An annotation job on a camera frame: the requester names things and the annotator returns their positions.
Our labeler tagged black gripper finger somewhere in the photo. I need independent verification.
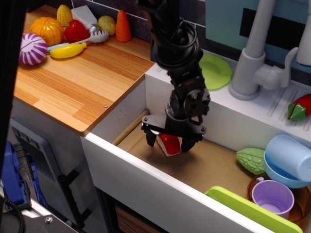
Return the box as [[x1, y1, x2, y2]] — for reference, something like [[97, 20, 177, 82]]
[[146, 131, 157, 147], [181, 137, 197, 153]]

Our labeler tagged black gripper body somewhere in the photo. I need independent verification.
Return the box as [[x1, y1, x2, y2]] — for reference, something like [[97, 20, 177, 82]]
[[141, 111, 207, 141]]

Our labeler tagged red white toy sushi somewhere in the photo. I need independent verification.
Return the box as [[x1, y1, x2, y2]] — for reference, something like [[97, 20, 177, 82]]
[[156, 134, 181, 157]]

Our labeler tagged orange toy carrot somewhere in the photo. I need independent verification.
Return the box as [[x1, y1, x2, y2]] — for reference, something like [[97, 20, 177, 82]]
[[116, 10, 132, 42]]

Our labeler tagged red toy strawberry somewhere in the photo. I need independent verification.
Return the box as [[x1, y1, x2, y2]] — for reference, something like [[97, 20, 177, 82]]
[[65, 19, 89, 42]]

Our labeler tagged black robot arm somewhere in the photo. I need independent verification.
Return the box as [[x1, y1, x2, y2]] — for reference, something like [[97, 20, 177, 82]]
[[137, 0, 210, 152]]

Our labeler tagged yellow toy banana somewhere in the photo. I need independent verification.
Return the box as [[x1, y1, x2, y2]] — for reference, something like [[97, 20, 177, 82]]
[[49, 42, 87, 59]]

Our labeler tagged red toy pepper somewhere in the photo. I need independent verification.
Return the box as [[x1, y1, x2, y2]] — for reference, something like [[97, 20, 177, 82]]
[[287, 94, 311, 121]]

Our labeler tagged green toy plate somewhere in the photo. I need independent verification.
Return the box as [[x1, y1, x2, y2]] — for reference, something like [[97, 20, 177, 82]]
[[199, 53, 233, 91]]

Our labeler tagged black cable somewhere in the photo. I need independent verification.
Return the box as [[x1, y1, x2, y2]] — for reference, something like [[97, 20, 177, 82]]
[[3, 199, 25, 233]]

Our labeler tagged green toy bitter gourd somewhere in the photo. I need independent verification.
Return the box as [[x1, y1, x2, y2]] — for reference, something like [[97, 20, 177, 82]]
[[236, 148, 265, 175]]

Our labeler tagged light blue toy cup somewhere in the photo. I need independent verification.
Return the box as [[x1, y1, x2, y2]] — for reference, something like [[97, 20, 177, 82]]
[[265, 134, 311, 183]]

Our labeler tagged orange toy pumpkin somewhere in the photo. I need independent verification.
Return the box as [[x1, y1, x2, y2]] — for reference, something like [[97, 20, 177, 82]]
[[29, 17, 65, 47]]

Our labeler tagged purple toy cup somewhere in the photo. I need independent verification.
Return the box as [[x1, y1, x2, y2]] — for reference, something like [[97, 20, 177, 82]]
[[251, 177, 294, 219]]

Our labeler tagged grey toy faucet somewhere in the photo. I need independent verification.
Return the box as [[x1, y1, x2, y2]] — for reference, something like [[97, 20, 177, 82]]
[[229, 0, 298, 100]]

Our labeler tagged yellow toy corn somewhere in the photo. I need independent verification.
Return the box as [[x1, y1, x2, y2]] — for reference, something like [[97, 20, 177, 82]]
[[57, 4, 73, 26]]

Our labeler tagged white toy bottle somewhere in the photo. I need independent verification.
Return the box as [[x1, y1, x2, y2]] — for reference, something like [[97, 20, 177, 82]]
[[71, 5, 100, 33]]

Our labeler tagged purple white toy onion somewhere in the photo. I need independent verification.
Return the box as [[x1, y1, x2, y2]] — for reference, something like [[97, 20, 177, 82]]
[[19, 33, 48, 66]]

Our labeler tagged blue clamp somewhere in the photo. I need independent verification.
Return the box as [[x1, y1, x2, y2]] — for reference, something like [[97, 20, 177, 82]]
[[1, 141, 48, 209]]

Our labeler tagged blue toy bowl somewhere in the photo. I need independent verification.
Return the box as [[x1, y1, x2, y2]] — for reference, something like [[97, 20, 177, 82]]
[[264, 154, 311, 189]]

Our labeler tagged grey pasta spoon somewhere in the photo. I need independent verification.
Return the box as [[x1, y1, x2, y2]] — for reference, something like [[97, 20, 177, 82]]
[[48, 31, 109, 53]]

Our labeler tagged yellow toy potato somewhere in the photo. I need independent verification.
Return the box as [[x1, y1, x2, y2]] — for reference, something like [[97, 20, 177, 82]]
[[98, 16, 116, 36]]

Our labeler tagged lime green tray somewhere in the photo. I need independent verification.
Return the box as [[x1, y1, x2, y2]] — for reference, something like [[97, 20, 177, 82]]
[[205, 186, 303, 233]]

